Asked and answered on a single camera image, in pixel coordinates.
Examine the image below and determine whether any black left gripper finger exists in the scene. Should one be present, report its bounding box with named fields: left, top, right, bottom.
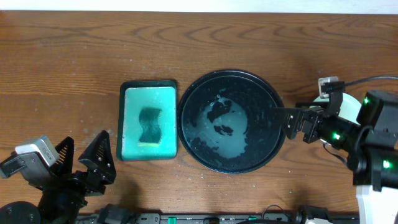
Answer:
left=51, top=136, right=75, bottom=174
left=78, top=130, right=116, bottom=184

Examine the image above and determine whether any green plate with stain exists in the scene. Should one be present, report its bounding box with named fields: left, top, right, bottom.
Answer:
left=312, top=92, right=362, bottom=126

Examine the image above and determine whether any dark green sponge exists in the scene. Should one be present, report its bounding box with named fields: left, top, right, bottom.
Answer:
left=139, top=108, right=162, bottom=147

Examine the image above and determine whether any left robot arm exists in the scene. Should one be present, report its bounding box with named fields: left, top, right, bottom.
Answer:
left=1, top=130, right=116, bottom=223

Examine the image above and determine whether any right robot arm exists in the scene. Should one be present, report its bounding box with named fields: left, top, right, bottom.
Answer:
left=271, top=90, right=397, bottom=223

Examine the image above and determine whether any round black tray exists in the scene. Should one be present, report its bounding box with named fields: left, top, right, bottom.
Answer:
left=177, top=70, right=285, bottom=174

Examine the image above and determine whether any green rectangular soap tray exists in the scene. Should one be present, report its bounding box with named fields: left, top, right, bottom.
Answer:
left=116, top=80, right=178, bottom=161

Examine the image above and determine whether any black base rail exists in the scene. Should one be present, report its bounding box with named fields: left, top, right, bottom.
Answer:
left=75, top=204, right=360, bottom=224

